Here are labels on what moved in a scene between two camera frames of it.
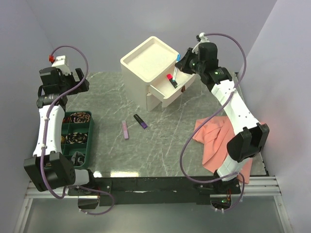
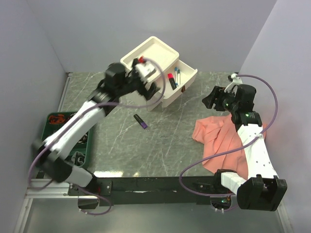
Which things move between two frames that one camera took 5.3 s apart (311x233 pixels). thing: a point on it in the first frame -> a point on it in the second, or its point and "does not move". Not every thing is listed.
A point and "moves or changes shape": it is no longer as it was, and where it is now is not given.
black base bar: (129, 191) does not move
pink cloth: (215, 133) does not move
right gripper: (181, 66) -> (218, 92)
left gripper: (70, 77) -> (147, 94)
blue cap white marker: (178, 58) moves or changes shape
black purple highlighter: (137, 118) does not move
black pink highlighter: (169, 77) does not move
